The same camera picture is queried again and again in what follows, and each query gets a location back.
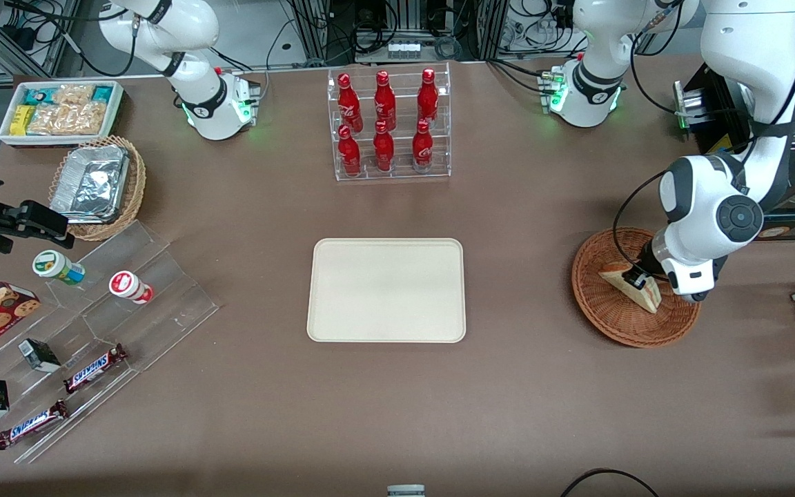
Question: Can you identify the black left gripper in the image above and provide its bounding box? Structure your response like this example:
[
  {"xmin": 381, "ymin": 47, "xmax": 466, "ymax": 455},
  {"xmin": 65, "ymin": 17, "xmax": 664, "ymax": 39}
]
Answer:
[{"xmin": 624, "ymin": 240, "xmax": 666, "ymax": 291}]

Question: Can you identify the triangular sandwich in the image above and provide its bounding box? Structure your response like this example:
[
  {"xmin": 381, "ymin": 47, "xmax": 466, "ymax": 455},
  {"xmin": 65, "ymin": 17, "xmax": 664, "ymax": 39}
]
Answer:
[{"xmin": 598, "ymin": 260, "xmax": 663, "ymax": 314}]

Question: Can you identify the round brown wicker basket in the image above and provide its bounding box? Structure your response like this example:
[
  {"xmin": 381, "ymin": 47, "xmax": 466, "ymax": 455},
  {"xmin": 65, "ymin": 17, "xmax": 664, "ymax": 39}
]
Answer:
[{"xmin": 571, "ymin": 228, "xmax": 703, "ymax": 348}]

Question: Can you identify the aluminium foil tray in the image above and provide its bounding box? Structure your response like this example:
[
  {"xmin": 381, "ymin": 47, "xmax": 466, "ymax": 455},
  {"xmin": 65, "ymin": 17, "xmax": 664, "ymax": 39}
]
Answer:
[{"xmin": 50, "ymin": 145, "xmax": 130, "ymax": 224}]

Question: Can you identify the light oval wicker basket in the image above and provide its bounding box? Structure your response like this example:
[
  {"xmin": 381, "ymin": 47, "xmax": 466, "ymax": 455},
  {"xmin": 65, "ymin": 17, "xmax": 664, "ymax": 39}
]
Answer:
[{"xmin": 49, "ymin": 135, "xmax": 147, "ymax": 242}]

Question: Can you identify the cream plastic tray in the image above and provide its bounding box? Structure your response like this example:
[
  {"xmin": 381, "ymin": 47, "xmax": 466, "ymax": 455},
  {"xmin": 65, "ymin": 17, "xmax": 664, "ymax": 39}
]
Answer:
[{"xmin": 306, "ymin": 238, "xmax": 467, "ymax": 344}]

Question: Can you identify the green lid yogurt cup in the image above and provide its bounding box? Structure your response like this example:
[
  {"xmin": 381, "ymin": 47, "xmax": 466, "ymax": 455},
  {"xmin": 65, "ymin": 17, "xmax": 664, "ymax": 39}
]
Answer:
[{"xmin": 32, "ymin": 250, "xmax": 86, "ymax": 286}]

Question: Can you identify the red lid yogurt cup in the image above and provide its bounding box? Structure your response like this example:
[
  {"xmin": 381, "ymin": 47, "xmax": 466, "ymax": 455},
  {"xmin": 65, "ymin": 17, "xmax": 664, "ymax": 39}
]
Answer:
[{"xmin": 108, "ymin": 271, "xmax": 155, "ymax": 305}]

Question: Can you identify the white snack bin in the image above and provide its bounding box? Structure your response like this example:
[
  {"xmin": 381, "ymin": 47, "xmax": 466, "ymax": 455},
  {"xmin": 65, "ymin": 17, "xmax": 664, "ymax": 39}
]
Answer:
[{"xmin": 0, "ymin": 80, "xmax": 126, "ymax": 148}]

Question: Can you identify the clear cracker bag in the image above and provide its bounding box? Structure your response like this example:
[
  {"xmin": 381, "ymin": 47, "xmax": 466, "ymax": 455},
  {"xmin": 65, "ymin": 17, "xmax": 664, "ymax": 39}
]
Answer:
[
  {"xmin": 66, "ymin": 102, "xmax": 108, "ymax": 135},
  {"xmin": 52, "ymin": 84, "xmax": 95, "ymax": 106},
  {"xmin": 28, "ymin": 104, "xmax": 70, "ymax": 135}
]

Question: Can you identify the clear acrylic stepped stand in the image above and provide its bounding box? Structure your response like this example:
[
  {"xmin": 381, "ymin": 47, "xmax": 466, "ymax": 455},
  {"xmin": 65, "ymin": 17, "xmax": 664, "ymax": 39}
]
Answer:
[{"xmin": 0, "ymin": 220, "xmax": 220, "ymax": 465}]

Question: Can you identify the brown Snickers bar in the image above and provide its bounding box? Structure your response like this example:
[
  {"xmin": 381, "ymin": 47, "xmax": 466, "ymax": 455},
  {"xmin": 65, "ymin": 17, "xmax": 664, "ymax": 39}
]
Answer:
[
  {"xmin": 63, "ymin": 343, "xmax": 128, "ymax": 395},
  {"xmin": 0, "ymin": 400, "xmax": 70, "ymax": 451}
]

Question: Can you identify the red cola bottle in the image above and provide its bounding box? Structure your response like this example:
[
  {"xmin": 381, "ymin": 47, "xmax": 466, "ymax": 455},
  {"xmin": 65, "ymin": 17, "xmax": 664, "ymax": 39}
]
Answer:
[
  {"xmin": 373, "ymin": 121, "xmax": 395, "ymax": 173},
  {"xmin": 374, "ymin": 70, "xmax": 397, "ymax": 130},
  {"xmin": 412, "ymin": 119, "xmax": 434, "ymax": 172},
  {"xmin": 337, "ymin": 125, "xmax": 362, "ymax": 177},
  {"xmin": 417, "ymin": 68, "xmax": 440, "ymax": 125},
  {"xmin": 337, "ymin": 73, "xmax": 364, "ymax": 133}
]

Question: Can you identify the clear acrylic bottle rack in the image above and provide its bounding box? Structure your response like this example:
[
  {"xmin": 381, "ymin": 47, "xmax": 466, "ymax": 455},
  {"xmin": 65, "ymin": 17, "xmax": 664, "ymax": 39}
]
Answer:
[{"xmin": 327, "ymin": 62, "xmax": 452, "ymax": 182}]

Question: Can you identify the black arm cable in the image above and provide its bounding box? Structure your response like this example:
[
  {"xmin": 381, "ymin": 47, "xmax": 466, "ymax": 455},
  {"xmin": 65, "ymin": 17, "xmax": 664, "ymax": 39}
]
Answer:
[{"xmin": 611, "ymin": 14, "xmax": 795, "ymax": 277}]

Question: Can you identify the black looped cable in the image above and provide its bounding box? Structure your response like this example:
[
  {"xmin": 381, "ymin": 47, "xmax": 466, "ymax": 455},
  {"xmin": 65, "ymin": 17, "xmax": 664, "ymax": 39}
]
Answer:
[{"xmin": 561, "ymin": 469, "xmax": 660, "ymax": 497}]

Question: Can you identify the aluminium frame rack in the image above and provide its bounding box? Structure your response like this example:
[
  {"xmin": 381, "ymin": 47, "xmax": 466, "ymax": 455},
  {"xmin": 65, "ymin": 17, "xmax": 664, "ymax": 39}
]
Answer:
[{"xmin": 287, "ymin": 0, "xmax": 509, "ymax": 66}]

